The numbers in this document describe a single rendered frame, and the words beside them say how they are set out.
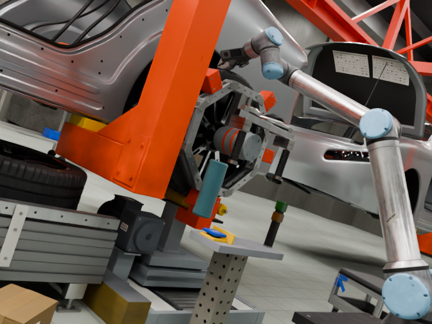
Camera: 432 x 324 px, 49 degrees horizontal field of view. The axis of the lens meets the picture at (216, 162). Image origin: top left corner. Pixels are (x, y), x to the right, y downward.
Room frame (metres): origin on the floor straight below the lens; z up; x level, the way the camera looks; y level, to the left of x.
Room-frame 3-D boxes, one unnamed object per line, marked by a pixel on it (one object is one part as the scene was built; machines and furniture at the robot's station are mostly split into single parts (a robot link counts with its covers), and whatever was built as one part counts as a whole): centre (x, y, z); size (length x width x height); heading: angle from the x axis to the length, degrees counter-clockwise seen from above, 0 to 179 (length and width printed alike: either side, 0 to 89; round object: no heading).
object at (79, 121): (2.26, 0.63, 0.71); 0.14 x 0.14 x 0.05; 46
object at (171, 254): (2.42, 0.11, 0.32); 0.40 x 0.30 x 0.28; 136
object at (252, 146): (2.25, -0.07, 0.85); 0.21 x 0.14 x 0.14; 46
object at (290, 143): (2.28, -0.28, 0.93); 0.09 x 0.05 x 0.05; 46
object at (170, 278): (2.44, 0.09, 0.13); 0.50 x 0.36 x 0.10; 136
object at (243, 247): (1.96, -0.20, 0.44); 0.43 x 0.17 x 0.03; 136
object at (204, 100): (2.30, -0.02, 0.85); 0.54 x 0.07 x 0.54; 136
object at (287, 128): (2.29, -0.17, 1.03); 0.19 x 0.18 x 0.11; 46
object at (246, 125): (2.04, -0.05, 0.93); 0.09 x 0.05 x 0.05; 46
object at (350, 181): (6.66, -2.41, 1.49); 4.95 x 1.86 x 1.59; 136
